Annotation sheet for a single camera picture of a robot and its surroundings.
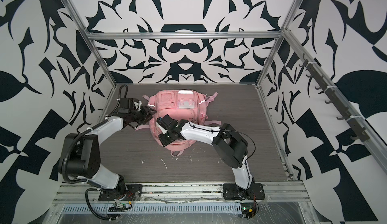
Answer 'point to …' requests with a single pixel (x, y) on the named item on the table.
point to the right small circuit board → (248, 210)
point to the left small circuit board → (119, 207)
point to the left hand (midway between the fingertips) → (155, 110)
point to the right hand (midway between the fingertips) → (162, 139)
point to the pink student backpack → (187, 105)
